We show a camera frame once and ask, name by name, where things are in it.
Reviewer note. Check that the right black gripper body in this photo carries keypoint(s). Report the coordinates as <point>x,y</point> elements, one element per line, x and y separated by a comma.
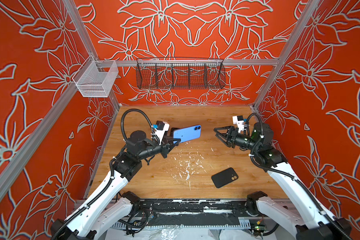
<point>233,140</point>

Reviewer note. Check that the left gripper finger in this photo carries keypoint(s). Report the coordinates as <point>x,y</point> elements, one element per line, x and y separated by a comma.
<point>172,139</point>
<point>173,144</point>

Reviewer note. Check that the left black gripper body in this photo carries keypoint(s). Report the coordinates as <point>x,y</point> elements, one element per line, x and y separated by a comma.
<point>163,148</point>

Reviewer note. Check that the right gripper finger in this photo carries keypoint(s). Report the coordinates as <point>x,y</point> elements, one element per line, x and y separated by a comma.
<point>221,129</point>
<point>224,138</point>

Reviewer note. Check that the blue phone case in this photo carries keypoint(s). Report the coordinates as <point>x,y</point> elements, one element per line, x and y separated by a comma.
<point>188,134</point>

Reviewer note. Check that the black phone case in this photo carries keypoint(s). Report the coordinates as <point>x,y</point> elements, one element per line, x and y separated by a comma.
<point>224,177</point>

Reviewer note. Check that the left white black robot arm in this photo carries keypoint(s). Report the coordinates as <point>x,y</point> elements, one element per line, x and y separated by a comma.
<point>94,217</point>

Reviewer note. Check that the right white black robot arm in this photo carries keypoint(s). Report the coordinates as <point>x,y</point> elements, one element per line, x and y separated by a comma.
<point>313,221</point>

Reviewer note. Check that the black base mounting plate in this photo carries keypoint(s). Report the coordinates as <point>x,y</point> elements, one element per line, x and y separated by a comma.
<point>235,207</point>

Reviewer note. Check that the clear plastic bin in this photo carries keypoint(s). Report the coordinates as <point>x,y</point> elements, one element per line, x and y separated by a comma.
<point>95,79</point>

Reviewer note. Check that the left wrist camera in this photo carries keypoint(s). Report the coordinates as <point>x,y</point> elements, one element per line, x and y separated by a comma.
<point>159,131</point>

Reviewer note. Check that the black wire basket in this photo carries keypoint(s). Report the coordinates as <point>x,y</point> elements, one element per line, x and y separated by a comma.
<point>172,73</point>

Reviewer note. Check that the grey cable duct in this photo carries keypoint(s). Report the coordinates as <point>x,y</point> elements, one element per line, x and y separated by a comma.
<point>242,225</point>

